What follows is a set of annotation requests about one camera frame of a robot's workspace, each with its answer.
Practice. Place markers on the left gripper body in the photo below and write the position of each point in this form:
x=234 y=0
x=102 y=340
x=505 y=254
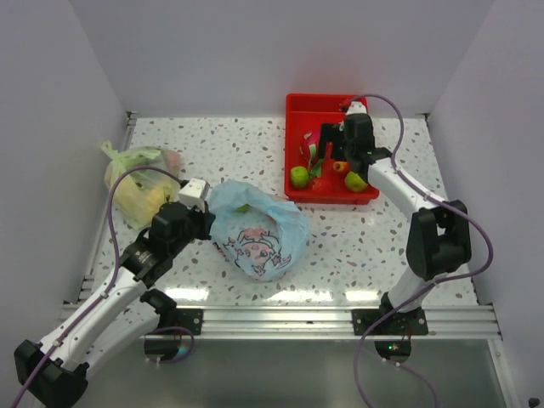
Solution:
x=196 y=227

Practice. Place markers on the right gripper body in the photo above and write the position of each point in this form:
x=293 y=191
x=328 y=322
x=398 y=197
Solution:
x=348 y=150

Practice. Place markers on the orange persimmon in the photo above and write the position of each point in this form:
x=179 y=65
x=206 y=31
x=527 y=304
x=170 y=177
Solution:
x=340 y=167

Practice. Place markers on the red dragon fruit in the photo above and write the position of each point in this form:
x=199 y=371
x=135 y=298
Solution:
x=309 y=150

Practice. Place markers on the green pear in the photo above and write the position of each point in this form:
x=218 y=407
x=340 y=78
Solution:
x=355 y=183

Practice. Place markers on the red apple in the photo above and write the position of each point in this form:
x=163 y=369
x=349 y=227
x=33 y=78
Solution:
x=321 y=186

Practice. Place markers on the green round fruit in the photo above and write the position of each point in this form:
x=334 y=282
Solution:
x=299 y=177

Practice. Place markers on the blue cartoon plastic bag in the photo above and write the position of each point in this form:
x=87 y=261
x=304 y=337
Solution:
x=266 y=241

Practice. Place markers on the green apple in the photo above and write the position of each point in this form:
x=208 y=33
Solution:
x=243 y=209

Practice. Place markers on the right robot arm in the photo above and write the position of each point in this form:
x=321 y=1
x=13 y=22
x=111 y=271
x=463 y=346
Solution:
x=438 y=240

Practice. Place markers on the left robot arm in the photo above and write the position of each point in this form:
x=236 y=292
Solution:
x=53 y=370

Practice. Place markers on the green plastic fruit bag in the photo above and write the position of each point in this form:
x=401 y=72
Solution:
x=140 y=194

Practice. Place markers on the red plastic tray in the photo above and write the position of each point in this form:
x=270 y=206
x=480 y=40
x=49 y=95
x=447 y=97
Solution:
x=306 y=112

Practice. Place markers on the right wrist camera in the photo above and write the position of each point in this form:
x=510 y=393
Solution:
x=352 y=107

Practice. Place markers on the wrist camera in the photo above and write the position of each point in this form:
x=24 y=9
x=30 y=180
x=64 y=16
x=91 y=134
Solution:
x=352 y=107
x=194 y=193

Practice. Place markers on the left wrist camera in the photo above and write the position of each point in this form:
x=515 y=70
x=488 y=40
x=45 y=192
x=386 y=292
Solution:
x=194 y=193

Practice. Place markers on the aluminium front rail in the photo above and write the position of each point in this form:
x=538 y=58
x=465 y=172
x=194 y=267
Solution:
x=287 y=322

